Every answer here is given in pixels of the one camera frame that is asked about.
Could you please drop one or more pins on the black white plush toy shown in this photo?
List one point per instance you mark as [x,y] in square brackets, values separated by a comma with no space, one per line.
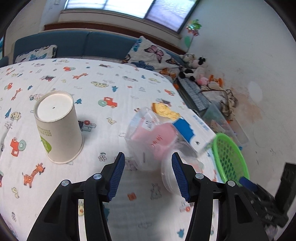
[195,67]

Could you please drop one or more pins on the green plastic basket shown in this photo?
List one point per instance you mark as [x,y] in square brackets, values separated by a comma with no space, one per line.
[229,160]

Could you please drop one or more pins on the colourful pinwheel wall decoration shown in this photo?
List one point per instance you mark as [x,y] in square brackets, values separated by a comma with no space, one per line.
[193,27]

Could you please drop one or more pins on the white paper cup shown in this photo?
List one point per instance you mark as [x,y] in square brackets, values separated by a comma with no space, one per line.
[58,127]

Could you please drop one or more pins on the white milk carton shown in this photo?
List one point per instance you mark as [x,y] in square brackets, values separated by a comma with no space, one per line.
[195,131]

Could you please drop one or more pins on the pink plush toy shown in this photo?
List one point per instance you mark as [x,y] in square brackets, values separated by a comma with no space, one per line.
[202,81]

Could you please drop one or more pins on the butterfly print pillow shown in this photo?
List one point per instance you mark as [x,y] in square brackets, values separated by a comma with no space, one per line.
[147,55]

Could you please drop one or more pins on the blue sofa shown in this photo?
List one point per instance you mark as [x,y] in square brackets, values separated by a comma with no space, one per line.
[78,44]

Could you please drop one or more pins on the window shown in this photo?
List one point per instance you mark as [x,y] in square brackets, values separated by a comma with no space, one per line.
[170,14]

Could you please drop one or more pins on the printed white table cloth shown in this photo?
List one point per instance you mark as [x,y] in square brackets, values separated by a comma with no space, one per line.
[106,97]

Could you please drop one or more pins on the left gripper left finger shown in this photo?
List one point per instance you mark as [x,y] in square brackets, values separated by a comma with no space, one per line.
[58,219]

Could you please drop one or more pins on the orange fox plush toy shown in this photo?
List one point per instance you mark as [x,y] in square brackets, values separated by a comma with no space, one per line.
[215,83]

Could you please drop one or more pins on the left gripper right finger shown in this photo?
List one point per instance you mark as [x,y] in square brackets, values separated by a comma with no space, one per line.
[237,219]

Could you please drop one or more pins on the clear plastic storage box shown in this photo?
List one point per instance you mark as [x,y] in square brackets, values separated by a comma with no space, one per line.
[214,118]

